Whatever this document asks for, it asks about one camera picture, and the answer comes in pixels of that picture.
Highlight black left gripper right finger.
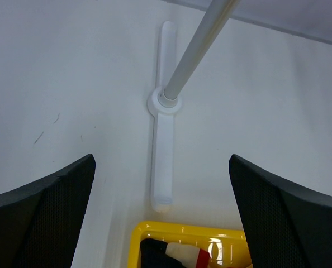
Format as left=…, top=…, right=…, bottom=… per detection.
left=229, top=155, right=332, bottom=267

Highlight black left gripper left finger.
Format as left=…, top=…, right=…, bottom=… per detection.
left=0, top=154, right=96, bottom=267

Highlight orange brown argyle sock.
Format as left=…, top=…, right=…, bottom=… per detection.
left=165, top=242, right=210, bottom=268

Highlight navy blue sock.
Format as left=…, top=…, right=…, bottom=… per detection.
left=140, top=238, right=184, bottom=268

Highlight yellow plastic tray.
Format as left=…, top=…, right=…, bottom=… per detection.
left=127, top=221, right=253, bottom=267

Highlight white metal drying rack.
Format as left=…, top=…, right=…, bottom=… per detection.
left=147, top=1, right=238, bottom=213

